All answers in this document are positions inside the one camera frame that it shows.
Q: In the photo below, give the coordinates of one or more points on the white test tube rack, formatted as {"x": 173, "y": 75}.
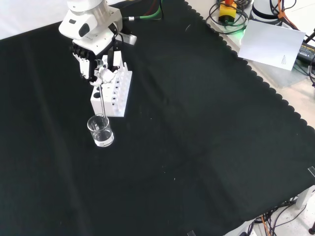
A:
{"x": 96, "y": 105}

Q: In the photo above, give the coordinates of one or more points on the clear glass rod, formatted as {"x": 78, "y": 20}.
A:
{"x": 102, "y": 100}

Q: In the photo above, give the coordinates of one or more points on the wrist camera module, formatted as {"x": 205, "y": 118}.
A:
{"x": 128, "y": 39}

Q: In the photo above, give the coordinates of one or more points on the black white-plated robot hand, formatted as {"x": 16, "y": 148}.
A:
{"x": 85, "y": 66}

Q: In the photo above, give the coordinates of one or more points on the clear glass beaker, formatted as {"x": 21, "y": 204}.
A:
{"x": 101, "y": 137}

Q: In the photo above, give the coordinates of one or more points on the pale board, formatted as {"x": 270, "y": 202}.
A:
{"x": 270, "y": 44}

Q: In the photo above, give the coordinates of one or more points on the black table cloth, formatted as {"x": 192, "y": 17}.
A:
{"x": 172, "y": 123}

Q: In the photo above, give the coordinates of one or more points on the black power adapter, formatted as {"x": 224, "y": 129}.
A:
{"x": 307, "y": 51}

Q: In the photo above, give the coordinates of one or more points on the grey metal table leg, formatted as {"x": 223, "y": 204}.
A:
{"x": 305, "y": 196}

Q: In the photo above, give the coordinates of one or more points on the yellow stop button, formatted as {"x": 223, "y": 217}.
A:
{"x": 227, "y": 11}

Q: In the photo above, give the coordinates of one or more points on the clear plastic cloth clip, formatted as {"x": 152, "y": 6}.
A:
{"x": 311, "y": 171}
{"x": 190, "y": 233}

